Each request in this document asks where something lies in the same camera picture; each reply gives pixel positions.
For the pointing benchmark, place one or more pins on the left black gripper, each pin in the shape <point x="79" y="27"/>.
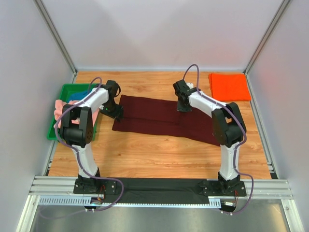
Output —
<point x="113" y="111"/>

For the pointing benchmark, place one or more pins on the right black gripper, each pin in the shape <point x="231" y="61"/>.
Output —
<point x="183" y="105"/>

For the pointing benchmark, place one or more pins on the maroon t shirt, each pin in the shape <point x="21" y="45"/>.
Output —
<point x="160" y="117"/>

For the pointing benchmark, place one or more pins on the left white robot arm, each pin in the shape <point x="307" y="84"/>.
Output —
<point x="74" y="129"/>

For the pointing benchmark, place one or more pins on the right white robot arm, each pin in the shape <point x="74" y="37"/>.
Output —
<point x="228" y="129"/>

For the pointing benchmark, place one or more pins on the blue t shirt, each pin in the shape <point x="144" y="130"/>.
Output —
<point x="77" y="96"/>

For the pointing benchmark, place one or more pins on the folded orange t shirt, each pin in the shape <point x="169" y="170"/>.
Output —
<point x="232" y="87"/>

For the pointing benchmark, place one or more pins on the pink t shirt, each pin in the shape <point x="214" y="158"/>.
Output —
<point x="59" y="104"/>

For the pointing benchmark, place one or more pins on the black base mat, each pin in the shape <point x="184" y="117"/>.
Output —
<point x="144" y="190"/>

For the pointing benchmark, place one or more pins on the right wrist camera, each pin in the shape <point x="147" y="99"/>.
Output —
<point x="191" y="85"/>

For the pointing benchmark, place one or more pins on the aluminium rail frame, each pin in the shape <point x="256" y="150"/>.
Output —
<point x="262" y="188"/>

